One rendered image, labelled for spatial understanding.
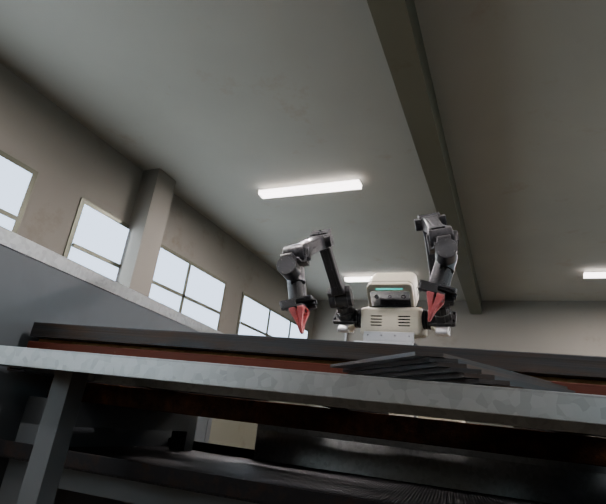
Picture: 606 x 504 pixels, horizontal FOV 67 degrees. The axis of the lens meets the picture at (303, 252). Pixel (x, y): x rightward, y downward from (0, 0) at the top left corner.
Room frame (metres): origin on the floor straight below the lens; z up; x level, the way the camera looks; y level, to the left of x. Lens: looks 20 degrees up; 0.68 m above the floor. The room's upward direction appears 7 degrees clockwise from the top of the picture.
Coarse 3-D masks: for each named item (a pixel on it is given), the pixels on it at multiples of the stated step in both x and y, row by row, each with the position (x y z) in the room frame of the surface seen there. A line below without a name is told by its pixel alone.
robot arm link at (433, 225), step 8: (432, 216) 1.45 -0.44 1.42; (440, 216) 1.48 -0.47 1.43; (416, 224) 1.50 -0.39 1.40; (424, 224) 1.47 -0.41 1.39; (432, 224) 1.30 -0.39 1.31; (440, 224) 1.28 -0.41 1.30; (432, 232) 1.20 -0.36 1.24; (440, 232) 1.19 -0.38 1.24; (448, 232) 1.18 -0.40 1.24; (432, 240) 1.20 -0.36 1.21
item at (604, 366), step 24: (48, 336) 1.17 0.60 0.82; (72, 336) 1.15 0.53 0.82; (96, 336) 1.12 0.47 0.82; (120, 336) 1.10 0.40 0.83; (144, 336) 1.08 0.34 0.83; (168, 336) 1.06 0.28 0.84; (192, 336) 1.04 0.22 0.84; (216, 336) 1.02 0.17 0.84; (240, 336) 1.00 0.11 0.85; (480, 360) 0.84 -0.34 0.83; (504, 360) 0.83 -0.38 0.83; (528, 360) 0.82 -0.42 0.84; (552, 360) 0.80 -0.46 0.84; (576, 360) 0.79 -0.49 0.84; (600, 360) 0.78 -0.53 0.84
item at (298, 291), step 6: (300, 282) 1.32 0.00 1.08; (288, 288) 1.34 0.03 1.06; (294, 288) 1.32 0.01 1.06; (300, 288) 1.32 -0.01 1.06; (306, 288) 1.34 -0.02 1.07; (288, 294) 1.34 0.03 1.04; (294, 294) 1.32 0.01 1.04; (300, 294) 1.32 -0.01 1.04; (306, 294) 1.33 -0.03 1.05; (288, 300) 1.32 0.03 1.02; (300, 300) 1.31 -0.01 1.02; (306, 300) 1.31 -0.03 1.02; (312, 300) 1.31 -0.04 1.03
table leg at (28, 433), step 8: (32, 400) 1.17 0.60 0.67; (40, 400) 1.17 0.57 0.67; (24, 416) 1.18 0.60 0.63; (40, 416) 1.16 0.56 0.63; (24, 424) 1.18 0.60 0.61; (32, 424) 1.17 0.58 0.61; (24, 432) 1.17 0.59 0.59; (32, 432) 1.17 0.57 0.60; (16, 440) 1.18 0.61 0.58; (24, 440) 1.17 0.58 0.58; (32, 440) 1.16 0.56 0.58; (8, 464) 1.18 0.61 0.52; (16, 464) 1.17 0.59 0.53; (24, 464) 1.16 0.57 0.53; (8, 472) 1.18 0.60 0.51; (16, 472) 1.17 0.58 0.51; (24, 472) 1.16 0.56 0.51; (8, 480) 1.17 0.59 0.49; (16, 480) 1.17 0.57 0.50; (0, 488) 1.18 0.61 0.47; (8, 488) 1.17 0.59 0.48; (16, 488) 1.17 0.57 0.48; (0, 496) 1.18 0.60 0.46; (8, 496) 1.17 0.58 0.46; (16, 496) 1.16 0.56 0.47
